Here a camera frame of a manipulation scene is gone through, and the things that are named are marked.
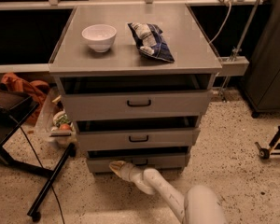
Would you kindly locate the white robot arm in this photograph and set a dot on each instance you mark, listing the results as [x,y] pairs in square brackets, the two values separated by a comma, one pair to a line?
[199,205]

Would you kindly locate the blue white chip bag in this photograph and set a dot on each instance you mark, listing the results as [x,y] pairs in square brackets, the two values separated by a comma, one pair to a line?
[150,42]

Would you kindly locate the grey drawer cabinet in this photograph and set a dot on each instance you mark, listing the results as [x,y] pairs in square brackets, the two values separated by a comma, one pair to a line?
[192,54]

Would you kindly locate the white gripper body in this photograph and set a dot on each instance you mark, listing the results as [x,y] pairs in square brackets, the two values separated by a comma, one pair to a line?
[127,172]

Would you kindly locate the black side table stand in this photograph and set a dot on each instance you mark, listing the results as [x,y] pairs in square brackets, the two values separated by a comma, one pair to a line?
[15,109]

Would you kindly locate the grey middle drawer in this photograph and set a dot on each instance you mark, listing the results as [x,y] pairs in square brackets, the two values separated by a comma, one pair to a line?
[115,134]

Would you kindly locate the orange brown bag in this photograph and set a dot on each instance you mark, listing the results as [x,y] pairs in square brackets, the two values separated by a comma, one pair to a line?
[37,89]

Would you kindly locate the black wheeled tripod stand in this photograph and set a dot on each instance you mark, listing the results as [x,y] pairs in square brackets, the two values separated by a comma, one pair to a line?
[273,149]

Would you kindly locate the clear plastic bin with food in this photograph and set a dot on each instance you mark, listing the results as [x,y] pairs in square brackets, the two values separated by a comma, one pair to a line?
[53,126]

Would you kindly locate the grey drawer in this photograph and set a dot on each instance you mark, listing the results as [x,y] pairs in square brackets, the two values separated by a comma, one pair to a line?
[157,157]
[115,134]
[134,97]

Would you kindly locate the metal pole stand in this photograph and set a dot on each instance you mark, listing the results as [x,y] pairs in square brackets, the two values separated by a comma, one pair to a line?
[236,50]

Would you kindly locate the grey bottom drawer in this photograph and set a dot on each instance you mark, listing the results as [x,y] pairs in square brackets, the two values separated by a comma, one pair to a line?
[157,157]

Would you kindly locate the grey top drawer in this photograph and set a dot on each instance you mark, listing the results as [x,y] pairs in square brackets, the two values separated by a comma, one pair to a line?
[134,97]

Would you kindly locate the dark grey cabinet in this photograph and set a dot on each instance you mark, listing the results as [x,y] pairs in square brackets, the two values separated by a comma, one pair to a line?
[261,82]

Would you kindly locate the white ceramic bowl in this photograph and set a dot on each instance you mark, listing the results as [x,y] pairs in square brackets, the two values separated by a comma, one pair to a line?
[99,37]

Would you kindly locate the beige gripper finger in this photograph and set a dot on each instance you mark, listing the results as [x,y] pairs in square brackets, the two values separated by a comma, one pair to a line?
[116,165]
[116,171]

